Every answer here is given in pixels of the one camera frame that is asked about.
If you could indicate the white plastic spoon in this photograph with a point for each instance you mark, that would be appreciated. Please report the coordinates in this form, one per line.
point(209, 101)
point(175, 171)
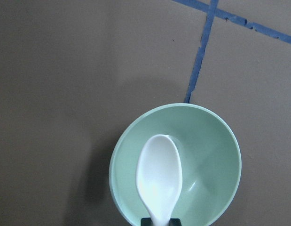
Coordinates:
point(159, 178)

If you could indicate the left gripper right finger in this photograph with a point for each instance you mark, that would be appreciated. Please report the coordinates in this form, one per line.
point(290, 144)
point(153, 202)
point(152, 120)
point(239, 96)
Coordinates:
point(174, 222)

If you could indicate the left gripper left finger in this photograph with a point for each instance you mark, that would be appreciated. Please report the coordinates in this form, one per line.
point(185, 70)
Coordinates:
point(146, 222)

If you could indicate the light green bowl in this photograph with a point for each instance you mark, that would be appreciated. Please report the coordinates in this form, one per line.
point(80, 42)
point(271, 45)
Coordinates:
point(210, 156)

